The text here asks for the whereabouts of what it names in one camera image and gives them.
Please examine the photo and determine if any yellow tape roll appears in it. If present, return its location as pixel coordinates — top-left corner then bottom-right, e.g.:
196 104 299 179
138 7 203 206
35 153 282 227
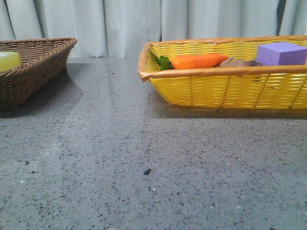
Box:
0 51 21 72

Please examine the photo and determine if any small black debris crumb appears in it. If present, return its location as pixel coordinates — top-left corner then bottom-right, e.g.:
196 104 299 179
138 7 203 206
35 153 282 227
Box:
143 168 151 175

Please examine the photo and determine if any orange toy carrot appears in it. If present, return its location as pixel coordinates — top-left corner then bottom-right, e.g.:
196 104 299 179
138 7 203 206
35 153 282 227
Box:
151 50 229 70

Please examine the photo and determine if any brown toy chicken leg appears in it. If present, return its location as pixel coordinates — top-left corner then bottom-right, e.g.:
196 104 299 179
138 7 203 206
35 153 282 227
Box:
218 57 262 68

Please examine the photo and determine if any white curtain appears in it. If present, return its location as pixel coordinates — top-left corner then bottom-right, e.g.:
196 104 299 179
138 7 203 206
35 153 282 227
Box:
0 0 307 58

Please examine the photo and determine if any yellow woven basket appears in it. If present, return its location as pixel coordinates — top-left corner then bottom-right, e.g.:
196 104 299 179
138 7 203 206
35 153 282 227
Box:
138 35 307 110

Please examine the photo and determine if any brown wicker basket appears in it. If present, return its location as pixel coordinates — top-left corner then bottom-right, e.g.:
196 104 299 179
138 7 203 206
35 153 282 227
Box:
0 37 77 111

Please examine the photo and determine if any purple foam block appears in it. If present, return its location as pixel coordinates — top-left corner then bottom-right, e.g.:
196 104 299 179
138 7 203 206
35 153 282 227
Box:
256 42 307 66

